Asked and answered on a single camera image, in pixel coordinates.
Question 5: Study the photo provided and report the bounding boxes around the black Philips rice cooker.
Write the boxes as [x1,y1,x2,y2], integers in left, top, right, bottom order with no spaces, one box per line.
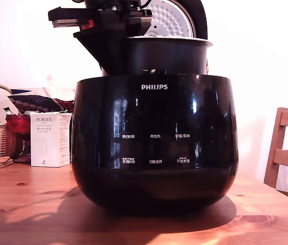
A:
[72,73,239,214]

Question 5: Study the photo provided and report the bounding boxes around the white Porlex box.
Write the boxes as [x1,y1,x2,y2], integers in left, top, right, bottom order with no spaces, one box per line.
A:
[29,111,72,168]

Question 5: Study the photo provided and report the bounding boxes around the black rice cooker lid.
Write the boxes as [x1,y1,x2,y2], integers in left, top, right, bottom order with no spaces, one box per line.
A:
[145,0,209,75]

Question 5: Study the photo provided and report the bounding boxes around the black cooking pot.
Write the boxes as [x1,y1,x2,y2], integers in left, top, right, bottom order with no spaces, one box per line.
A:
[99,35,214,77]

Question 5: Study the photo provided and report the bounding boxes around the wooden chair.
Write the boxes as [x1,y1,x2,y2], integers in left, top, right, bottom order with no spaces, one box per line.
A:
[263,107,288,200]

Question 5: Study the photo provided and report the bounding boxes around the red glass bowl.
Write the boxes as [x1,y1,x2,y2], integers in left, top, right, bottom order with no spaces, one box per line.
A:
[5,114,31,135]

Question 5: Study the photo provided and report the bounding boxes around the dark patterned cushion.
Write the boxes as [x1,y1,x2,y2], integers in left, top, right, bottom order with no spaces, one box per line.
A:
[7,88,75,116]

